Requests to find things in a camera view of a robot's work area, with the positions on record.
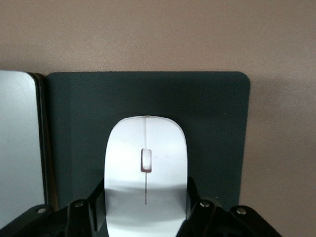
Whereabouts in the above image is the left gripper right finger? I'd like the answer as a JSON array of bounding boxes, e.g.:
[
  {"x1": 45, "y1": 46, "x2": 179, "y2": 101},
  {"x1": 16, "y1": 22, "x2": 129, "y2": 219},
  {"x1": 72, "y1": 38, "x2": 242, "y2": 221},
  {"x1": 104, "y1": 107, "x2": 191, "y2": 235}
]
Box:
[{"x1": 176, "y1": 176, "x2": 283, "y2": 237}]

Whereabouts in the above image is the brown table cover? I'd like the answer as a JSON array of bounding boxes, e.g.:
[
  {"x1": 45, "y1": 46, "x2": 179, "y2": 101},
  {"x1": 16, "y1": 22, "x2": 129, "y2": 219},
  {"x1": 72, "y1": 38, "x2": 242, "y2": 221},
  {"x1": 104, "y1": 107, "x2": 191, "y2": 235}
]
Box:
[{"x1": 0, "y1": 0, "x2": 316, "y2": 237}]

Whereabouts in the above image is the silver closed laptop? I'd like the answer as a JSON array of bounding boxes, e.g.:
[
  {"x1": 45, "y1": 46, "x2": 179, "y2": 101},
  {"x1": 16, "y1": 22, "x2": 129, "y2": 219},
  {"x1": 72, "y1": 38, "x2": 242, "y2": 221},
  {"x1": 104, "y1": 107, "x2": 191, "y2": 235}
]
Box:
[{"x1": 0, "y1": 70, "x2": 59, "y2": 212}]

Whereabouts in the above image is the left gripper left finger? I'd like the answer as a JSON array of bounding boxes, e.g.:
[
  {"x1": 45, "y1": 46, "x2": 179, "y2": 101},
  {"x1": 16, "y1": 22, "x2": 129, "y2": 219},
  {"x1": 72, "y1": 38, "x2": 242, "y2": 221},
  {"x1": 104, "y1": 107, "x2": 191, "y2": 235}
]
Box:
[{"x1": 0, "y1": 178, "x2": 109, "y2": 237}]

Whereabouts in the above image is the black mouse pad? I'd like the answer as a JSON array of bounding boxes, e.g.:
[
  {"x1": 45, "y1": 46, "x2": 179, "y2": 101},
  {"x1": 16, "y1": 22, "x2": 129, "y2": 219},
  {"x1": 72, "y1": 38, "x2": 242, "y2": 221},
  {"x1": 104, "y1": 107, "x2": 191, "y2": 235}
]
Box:
[{"x1": 45, "y1": 71, "x2": 251, "y2": 213}]

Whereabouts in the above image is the white computer mouse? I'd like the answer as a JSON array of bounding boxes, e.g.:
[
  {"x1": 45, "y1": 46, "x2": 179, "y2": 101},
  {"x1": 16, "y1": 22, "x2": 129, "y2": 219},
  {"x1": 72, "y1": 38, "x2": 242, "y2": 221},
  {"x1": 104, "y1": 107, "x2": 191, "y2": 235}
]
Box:
[{"x1": 103, "y1": 115, "x2": 189, "y2": 237}]

